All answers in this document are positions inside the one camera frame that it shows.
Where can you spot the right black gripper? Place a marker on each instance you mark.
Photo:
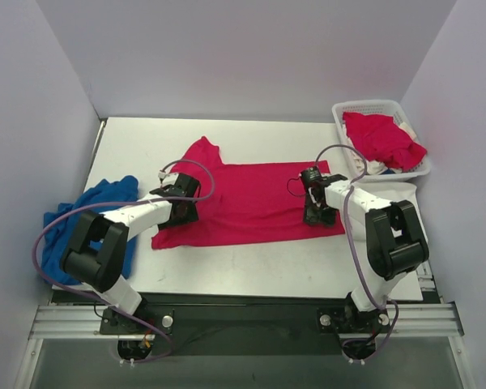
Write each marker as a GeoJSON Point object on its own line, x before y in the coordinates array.
{"type": "Point", "coordinates": [318, 215]}

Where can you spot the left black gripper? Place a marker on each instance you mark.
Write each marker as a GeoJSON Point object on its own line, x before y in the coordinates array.
{"type": "Point", "coordinates": [182, 214]}

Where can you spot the pink t shirt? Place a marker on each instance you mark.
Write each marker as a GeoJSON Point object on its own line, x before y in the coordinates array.
{"type": "Point", "coordinates": [248, 204]}
{"type": "Point", "coordinates": [377, 137]}

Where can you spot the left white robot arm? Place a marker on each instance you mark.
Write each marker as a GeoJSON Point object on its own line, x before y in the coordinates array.
{"type": "Point", "coordinates": [96, 251]}

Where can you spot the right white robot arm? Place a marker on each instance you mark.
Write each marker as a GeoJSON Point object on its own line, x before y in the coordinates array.
{"type": "Point", "coordinates": [386, 238]}

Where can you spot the white folded t shirt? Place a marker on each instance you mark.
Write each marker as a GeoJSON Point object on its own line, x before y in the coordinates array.
{"type": "Point", "coordinates": [405, 190]}

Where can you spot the pink t shirt in basket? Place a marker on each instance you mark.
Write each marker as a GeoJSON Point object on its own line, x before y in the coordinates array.
{"type": "Point", "coordinates": [377, 137]}

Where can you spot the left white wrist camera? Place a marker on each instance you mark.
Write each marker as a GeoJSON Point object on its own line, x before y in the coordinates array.
{"type": "Point", "coordinates": [167, 179]}

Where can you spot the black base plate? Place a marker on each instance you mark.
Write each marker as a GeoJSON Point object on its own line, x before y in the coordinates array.
{"type": "Point", "coordinates": [222, 326]}

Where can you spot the aluminium frame rail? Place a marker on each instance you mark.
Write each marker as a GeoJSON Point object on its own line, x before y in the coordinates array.
{"type": "Point", "coordinates": [66, 349]}

